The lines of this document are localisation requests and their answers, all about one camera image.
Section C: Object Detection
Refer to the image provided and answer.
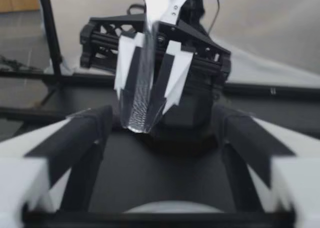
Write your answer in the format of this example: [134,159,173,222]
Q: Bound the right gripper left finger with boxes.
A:
[0,104,114,228]

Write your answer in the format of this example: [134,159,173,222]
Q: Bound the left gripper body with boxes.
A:
[79,13,232,90]

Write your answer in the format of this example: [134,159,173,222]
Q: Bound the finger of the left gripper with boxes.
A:
[149,41,194,116]
[113,32,145,99]

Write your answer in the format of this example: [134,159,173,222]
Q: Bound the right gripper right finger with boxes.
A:
[211,104,320,228]

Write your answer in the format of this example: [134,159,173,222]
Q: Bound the white plate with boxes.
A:
[121,201,219,214]

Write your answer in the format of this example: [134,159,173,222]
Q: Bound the thin black cable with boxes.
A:
[208,0,221,32]

